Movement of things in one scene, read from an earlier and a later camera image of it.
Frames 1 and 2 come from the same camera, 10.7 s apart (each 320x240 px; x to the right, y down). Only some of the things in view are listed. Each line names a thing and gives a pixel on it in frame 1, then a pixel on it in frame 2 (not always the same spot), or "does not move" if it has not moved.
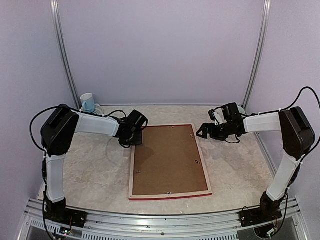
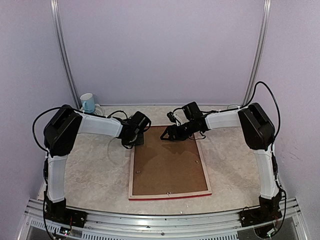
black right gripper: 213,134 -> 176,134
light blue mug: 88,102 does not move
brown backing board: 168,161 does not move
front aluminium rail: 104,227 does not move
